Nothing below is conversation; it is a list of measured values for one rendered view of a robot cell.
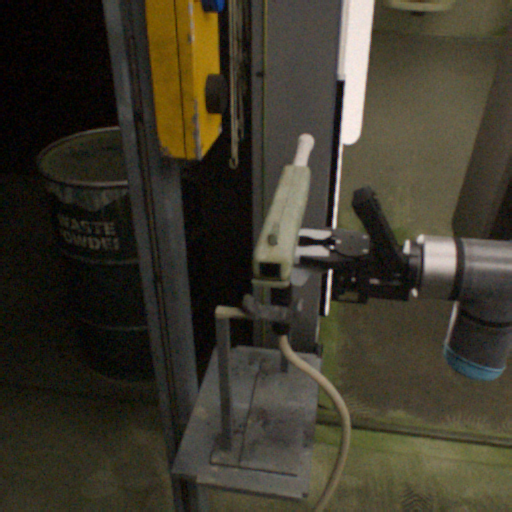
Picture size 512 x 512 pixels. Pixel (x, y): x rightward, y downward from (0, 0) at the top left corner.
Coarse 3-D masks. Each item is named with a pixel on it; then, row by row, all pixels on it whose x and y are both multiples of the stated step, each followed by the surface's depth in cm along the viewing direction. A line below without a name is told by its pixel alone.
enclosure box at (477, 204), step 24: (504, 48) 160; (504, 72) 158; (504, 96) 157; (504, 120) 155; (480, 144) 178; (504, 144) 154; (480, 168) 176; (504, 168) 153; (480, 192) 174; (504, 192) 158; (456, 216) 203; (480, 216) 172; (504, 216) 206; (504, 240) 203
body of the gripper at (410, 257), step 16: (336, 240) 74; (352, 240) 74; (368, 240) 74; (352, 256) 71; (368, 256) 71; (416, 256) 71; (336, 272) 74; (352, 272) 73; (368, 272) 72; (384, 272) 74; (400, 272) 76; (416, 272) 70; (336, 288) 74; (352, 288) 75; (368, 288) 73; (384, 288) 74; (400, 288) 74
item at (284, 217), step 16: (304, 144) 99; (304, 160) 93; (288, 176) 84; (304, 176) 84; (288, 192) 78; (304, 192) 80; (272, 208) 74; (288, 208) 74; (304, 208) 83; (272, 224) 69; (288, 224) 69; (272, 240) 64; (288, 240) 66; (256, 256) 63; (272, 256) 63; (288, 256) 63; (256, 272) 64; (288, 272) 64; (272, 288) 78; (288, 288) 77; (272, 304) 79; (288, 304) 79
